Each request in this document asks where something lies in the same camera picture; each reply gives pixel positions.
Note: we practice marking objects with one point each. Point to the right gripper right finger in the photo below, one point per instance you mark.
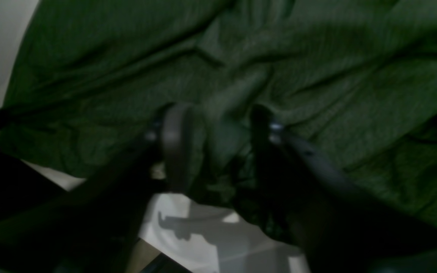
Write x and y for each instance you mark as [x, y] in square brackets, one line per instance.
[340, 227]

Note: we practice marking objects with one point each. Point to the dark green t-shirt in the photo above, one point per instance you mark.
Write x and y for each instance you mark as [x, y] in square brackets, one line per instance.
[356, 78]

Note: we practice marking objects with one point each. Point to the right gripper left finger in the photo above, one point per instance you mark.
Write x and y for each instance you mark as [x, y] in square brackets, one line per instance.
[93, 227]

